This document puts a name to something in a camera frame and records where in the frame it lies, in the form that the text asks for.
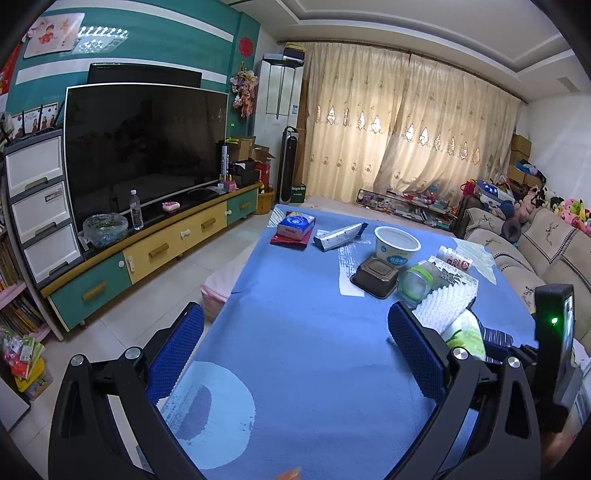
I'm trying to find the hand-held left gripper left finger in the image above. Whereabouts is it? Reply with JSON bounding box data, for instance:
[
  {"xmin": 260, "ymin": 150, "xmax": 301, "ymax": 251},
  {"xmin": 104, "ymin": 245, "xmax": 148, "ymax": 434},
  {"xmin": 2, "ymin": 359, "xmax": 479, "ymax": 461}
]
[{"xmin": 46, "ymin": 302, "xmax": 206, "ymax": 480}]

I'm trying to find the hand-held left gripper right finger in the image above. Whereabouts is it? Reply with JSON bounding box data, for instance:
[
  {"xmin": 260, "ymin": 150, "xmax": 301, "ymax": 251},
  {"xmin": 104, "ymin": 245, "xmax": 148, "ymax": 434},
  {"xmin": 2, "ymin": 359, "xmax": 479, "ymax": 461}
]
[{"xmin": 385, "ymin": 301, "xmax": 542, "ymax": 480}]

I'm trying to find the green wet wipes pack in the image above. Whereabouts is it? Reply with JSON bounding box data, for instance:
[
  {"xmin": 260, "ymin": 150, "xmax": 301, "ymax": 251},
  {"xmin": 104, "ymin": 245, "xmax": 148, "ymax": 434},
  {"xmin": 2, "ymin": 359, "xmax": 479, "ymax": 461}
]
[{"xmin": 444, "ymin": 308, "xmax": 486, "ymax": 361}]

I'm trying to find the white paper towel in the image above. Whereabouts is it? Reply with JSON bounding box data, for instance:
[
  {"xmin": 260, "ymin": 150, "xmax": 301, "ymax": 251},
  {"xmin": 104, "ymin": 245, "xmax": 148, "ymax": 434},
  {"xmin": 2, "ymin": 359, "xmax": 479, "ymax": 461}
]
[{"xmin": 411, "ymin": 277, "xmax": 478, "ymax": 335}]

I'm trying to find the clear green-lidded jar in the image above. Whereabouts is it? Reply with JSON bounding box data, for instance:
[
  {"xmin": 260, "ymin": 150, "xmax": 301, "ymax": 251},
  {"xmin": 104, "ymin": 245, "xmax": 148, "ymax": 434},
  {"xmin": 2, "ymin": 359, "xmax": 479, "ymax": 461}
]
[{"xmin": 397, "ymin": 261, "xmax": 437, "ymax": 309}]

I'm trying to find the brown plastic container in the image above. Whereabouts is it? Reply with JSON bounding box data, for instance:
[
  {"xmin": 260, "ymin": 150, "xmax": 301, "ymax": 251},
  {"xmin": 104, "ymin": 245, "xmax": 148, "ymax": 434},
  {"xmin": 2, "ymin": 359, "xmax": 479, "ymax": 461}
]
[{"xmin": 349, "ymin": 257, "xmax": 400, "ymax": 301}]

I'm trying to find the white plastic bottle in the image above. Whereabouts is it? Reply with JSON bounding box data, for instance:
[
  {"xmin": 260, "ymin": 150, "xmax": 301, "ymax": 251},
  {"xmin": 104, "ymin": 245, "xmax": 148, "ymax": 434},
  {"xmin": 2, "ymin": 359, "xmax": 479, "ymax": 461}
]
[{"xmin": 436, "ymin": 246, "xmax": 474, "ymax": 273}]

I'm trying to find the white paper cup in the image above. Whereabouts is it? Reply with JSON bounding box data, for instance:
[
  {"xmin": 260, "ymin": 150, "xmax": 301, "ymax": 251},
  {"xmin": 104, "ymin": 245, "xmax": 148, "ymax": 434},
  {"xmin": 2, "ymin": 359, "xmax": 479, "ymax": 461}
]
[{"xmin": 373, "ymin": 226, "xmax": 421, "ymax": 271}]

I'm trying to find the white blue toothpaste tube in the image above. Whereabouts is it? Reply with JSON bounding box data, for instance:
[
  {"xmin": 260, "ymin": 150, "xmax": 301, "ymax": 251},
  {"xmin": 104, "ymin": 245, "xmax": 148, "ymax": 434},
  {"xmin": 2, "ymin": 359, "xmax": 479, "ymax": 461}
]
[{"xmin": 313, "ymin": 222, "xmax": 369, "ymax": 253}]

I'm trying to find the pink cushion stool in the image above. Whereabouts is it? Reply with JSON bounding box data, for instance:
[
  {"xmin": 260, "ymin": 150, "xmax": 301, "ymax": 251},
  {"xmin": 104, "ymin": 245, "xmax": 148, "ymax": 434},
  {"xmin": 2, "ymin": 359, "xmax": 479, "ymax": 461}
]
[{"xmin": 201, "ymin": 265, "xmax": 241, "ymax": 324}]

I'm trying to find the beige sofa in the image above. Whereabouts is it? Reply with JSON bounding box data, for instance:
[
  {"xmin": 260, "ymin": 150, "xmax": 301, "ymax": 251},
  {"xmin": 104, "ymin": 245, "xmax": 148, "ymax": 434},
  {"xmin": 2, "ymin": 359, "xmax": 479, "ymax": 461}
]
[{"xmin": 455, "ymin": 203, "xmax": 591, "ymax": 416}]

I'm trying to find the green yellow television cabinet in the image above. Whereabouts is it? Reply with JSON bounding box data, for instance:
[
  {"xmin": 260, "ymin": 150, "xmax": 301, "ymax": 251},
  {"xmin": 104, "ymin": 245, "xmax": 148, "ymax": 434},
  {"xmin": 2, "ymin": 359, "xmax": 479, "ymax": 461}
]
[{"xmin": 41, "ymin": 181, "xmax": 264, "ymax": 332}]

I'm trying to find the blue tablecloth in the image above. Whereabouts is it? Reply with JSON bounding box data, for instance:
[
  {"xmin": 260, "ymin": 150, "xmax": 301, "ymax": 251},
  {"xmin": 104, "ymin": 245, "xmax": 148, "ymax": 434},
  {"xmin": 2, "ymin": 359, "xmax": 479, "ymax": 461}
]
[{"xmin": 139, "ymin": 203, "xmax": 539, "ymax": 480}]

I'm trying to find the plastic bag with greens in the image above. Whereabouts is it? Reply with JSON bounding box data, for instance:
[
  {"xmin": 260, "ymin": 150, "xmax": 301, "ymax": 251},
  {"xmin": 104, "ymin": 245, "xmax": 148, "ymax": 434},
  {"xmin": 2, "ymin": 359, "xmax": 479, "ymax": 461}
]
[{"xmin": 83, "ymin": 213, "xmax": 129, "ymax": 250}]

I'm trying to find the pile of colourful plush toys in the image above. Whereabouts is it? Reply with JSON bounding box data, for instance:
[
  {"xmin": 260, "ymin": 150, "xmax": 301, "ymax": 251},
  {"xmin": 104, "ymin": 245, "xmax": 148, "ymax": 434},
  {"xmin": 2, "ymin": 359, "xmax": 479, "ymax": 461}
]
[{"xmin": 540, "ymin": 185, "xmax": 591, "ymax": 236}]

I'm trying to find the clear water bottle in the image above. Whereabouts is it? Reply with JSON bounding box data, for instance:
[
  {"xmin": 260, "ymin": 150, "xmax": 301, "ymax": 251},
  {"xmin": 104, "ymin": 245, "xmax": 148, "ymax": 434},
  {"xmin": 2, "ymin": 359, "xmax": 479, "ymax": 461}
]
[{"xmin": 129, "ymin": 189, "xmax": 145, "ymax": 232}]

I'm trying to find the cluttered low glass table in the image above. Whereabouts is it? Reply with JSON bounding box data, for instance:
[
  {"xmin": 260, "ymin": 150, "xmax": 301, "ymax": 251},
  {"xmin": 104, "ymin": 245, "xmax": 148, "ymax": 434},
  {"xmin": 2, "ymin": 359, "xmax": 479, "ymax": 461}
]
[{"xmin": 356, "ymin": 187, "xmax": 458, "ymax": 232}]

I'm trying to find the pile of colourful packets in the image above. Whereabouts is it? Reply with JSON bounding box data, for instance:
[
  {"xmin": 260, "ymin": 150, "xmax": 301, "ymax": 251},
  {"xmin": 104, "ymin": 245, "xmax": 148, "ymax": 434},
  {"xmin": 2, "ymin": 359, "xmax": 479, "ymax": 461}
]
[{"xmin": 0, "ymin": 330, "xmax": 54, "ymax": 400}]

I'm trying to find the flat red packet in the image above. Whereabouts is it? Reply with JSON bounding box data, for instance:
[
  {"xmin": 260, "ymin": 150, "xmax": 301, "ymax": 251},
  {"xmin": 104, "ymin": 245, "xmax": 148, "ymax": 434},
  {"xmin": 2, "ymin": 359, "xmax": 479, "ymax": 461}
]
[{"xmin": 270, "ymin": 228, "xmax": 315, "ymax": 250}]

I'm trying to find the pile of bags and toys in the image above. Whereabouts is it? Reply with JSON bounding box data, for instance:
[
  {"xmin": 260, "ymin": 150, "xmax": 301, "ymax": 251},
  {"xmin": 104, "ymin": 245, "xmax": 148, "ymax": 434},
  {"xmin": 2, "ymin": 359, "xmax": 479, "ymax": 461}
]
[{"xmin": 459, "ymin": 178, "xmax": 541, "ymax": 222}]

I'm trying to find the shelf of books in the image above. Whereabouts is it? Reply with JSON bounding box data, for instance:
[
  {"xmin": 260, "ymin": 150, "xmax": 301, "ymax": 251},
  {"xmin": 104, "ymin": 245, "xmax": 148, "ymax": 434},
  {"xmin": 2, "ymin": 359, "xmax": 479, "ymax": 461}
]
[{"xmin": 0, "ymin": 226, "xmax": 51, "ymax": 342}]

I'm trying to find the blue tissue pack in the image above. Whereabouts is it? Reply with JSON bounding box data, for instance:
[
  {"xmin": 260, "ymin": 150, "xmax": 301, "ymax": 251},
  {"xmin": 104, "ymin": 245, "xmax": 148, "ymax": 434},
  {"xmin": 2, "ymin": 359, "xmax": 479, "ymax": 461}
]
[{"xmin": 277, "ymin": 211, "xmax": 316, "ymax": 238}]

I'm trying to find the black box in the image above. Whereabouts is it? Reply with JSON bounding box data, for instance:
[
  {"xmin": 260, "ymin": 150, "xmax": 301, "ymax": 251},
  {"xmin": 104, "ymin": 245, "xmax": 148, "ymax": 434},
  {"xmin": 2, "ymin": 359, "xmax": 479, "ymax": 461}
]
[{"xmin": 228, "ymin": 159, "xmax": 262, "ymax": 188}]

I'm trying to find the red canister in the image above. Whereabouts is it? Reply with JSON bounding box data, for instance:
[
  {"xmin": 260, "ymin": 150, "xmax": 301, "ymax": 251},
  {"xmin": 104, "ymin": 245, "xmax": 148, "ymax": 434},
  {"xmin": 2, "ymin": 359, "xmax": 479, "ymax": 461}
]
[{"xmin": 255, "ymin": 159, "xmax": 274, "ymax": 191}]

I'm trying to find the white plastic drawer unit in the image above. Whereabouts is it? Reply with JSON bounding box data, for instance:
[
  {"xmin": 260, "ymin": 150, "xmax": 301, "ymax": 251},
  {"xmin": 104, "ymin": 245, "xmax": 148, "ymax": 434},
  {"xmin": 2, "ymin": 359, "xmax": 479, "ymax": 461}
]
[{"xmin": 4, "ymin": 129, "xmax": 85, "ymax": 289}]

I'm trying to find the stack of cardboard boxes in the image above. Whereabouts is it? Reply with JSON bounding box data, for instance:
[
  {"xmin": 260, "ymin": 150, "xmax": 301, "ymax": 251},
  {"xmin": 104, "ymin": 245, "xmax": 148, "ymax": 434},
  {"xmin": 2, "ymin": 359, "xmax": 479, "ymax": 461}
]
[{"xmin": 507, "ymin": 134, "xmax": 546, "ymax": 188}]

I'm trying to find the large black flat television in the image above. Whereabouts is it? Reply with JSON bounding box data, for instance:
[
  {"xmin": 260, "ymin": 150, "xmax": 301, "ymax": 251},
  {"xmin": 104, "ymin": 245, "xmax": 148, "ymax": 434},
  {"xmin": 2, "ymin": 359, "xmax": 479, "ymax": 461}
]
[{"xmin": 62, "ymin": 84, "xmax": 230, "ymax": 227}]

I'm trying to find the open cardboard box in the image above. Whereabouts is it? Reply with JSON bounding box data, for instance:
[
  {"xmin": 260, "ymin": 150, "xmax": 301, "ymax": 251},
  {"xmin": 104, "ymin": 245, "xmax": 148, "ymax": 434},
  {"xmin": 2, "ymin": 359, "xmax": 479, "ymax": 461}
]
[{"xmin": 226, "ymin": 136, "xmax": 276, "ymax": 162}]

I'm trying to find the black tower fan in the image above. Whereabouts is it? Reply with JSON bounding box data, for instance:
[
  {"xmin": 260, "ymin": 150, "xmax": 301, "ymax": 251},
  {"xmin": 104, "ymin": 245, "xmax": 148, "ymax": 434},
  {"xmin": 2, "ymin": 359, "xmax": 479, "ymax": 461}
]
[{"xmin": 276, "ymin": 126, "xmax": 300, "ymax": 205}]

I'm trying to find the beige embroidered curtain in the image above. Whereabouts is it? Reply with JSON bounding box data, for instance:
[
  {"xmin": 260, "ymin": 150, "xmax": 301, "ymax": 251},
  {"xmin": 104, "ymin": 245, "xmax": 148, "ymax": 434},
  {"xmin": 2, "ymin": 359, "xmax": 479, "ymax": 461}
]
[
  {"xmin": 374, "ymin": 53, "xmax": 522, "ymax": 199},
  {"xmin": 302, "ymin": 42, "xmax": 411, "ymax": 210}
]

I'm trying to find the hanging artificial flower bunch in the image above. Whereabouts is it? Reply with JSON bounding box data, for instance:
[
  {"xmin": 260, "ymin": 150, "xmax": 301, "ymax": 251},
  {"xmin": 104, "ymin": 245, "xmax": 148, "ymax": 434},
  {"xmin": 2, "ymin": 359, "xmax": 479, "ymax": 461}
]
[{"xmin": 231, "ymin": 69, "xmax": 258, "ymax": 118}]

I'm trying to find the white standing air conditioner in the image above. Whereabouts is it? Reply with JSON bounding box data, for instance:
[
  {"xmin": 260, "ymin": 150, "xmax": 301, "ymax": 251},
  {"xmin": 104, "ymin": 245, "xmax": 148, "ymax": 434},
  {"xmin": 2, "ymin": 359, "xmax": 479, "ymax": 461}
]
[{"xmin": 253, "ymin": 54, "xmax": 305, "ymax": 190}]

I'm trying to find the photo wall poster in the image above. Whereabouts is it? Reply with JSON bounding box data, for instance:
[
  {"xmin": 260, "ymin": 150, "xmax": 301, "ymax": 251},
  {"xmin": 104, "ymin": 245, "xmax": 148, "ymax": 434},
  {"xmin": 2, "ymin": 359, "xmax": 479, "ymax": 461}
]
[{"xmin": 13, "ymin": 102, "xmax": 59, "ymax": 139}]

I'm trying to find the red wall hanging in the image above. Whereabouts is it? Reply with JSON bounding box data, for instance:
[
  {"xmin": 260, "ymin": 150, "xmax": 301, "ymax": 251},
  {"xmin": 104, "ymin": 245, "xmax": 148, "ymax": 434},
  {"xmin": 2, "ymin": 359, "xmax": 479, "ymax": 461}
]
[{"xmin": 0, "ymin": 44, "xmax": 24, "ymax": 97}]

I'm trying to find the pink wall poster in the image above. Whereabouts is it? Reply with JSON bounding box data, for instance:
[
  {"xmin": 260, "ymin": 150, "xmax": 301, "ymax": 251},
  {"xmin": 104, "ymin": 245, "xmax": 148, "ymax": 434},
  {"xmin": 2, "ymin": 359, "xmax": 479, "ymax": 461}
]
[{"xmin": 23, "ymin": 12, "xmax": 86, "ymax": 59}]

